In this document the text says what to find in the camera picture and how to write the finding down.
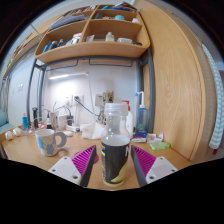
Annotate silver metal tumbler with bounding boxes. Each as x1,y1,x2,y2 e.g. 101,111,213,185
49,112,58,126

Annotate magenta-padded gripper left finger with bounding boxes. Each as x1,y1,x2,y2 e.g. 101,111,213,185
48,144,98,188

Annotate crumpled white tissue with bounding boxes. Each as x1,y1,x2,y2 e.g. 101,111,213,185
80,122,106,140

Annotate teal pillow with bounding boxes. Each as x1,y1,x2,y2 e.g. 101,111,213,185
0,109,9,128

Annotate black cylindrical device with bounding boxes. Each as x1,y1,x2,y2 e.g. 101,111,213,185
32,106,40,129

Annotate small blue box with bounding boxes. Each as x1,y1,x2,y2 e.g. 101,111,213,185
134,129,148,139

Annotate white power strip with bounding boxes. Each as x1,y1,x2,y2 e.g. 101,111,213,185
65,124,83,133

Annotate clear bottle with black label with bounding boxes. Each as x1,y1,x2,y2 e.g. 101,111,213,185
100,102,132,188

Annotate brown tree creature figurine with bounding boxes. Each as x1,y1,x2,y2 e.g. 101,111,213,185
98,91,115,126

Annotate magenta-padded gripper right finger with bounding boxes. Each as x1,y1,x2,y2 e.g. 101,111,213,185
130,144,181,188

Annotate green packet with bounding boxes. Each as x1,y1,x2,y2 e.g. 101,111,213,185
149,141,172,151

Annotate cream mug with blue map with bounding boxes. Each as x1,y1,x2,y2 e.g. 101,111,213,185
34,128,68,158

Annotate white charger block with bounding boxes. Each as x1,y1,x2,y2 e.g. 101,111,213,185
58,114,69,129

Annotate white pink packet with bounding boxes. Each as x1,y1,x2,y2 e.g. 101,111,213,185
146,133,164,144

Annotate small blue tube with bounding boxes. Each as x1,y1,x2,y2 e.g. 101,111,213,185
21,112,30,131

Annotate wooden shelf unit with items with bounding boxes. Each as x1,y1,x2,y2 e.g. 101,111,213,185
34,2,152,64

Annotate grey metal frame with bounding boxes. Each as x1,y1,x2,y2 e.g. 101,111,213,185
26,48,156,134

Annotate clear squeeze wash bottle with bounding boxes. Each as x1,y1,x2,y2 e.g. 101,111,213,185
134,90,149,133

